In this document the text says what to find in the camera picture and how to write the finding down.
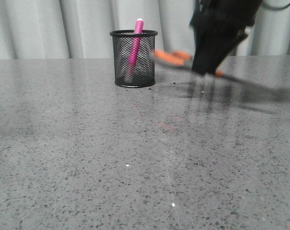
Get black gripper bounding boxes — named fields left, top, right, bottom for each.
left=190, top=0, right=262, bottom=75

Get orange grey scissors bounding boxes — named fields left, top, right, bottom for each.
left=149, top=49, right=289, bottom=96

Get pink marker pen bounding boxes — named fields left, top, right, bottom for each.
left=124, top=18, right=144, bottom=84

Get black mesh pen cup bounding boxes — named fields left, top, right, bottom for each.
left=110, top=30, right=158, bottom=88

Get black cable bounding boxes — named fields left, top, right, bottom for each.
left=263, top=0, right=290, bottom=10

